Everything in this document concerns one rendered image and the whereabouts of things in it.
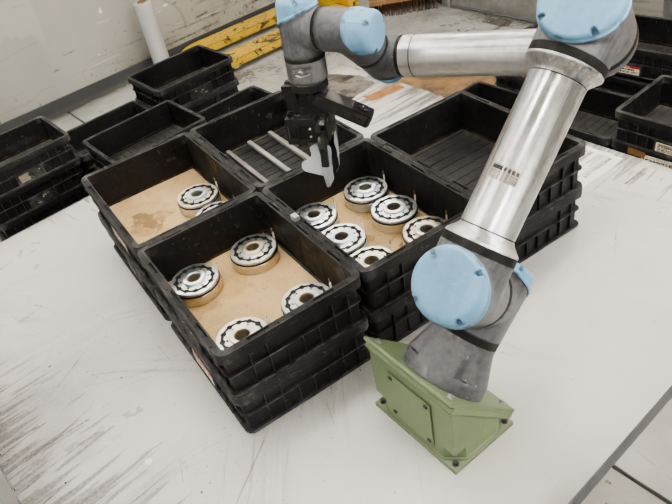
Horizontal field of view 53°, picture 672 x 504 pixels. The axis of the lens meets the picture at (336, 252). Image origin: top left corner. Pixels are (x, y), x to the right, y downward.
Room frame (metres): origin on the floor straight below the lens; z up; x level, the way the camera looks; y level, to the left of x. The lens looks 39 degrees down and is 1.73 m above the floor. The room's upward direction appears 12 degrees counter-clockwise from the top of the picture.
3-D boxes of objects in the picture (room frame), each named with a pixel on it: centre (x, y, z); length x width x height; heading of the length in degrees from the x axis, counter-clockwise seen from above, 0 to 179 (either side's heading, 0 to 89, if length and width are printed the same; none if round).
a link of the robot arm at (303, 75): (1.18, -0.02, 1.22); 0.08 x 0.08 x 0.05
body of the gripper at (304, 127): (1.18, -0.01, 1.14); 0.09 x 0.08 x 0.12; 71
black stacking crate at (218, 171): (1.39, 0.36, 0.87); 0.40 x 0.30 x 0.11; 27
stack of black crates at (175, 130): (2.40, 0.63, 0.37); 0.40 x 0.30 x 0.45; 124
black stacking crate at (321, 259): (1.03, 0.18, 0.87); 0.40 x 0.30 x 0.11; 27
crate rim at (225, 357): (1.03, 0.18, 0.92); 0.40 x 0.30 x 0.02; 27
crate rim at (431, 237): (1.16, -0.08, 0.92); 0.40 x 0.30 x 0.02; 27
